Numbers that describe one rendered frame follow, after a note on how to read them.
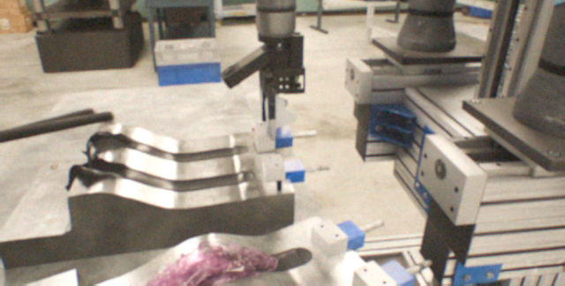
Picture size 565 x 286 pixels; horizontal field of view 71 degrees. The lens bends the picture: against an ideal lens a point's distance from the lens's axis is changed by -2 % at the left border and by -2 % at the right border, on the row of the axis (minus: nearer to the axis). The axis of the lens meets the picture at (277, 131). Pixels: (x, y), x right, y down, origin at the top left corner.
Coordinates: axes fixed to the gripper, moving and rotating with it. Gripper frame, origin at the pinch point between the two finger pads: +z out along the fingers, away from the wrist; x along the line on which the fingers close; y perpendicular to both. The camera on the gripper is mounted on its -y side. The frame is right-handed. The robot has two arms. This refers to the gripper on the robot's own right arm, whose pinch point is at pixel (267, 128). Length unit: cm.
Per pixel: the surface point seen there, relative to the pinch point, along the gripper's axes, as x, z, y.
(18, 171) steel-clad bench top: 16, 13, -57
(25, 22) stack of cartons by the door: 600, 77, -266
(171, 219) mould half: -17.6, 7.1, -19.8
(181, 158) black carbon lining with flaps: 0.7, 5.5, -18.2
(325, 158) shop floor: 141, 94, 62
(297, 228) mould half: -23.2, 8.0, 1.2
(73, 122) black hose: 31, 8, -47
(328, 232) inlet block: -28.4, 5.3, 4.8
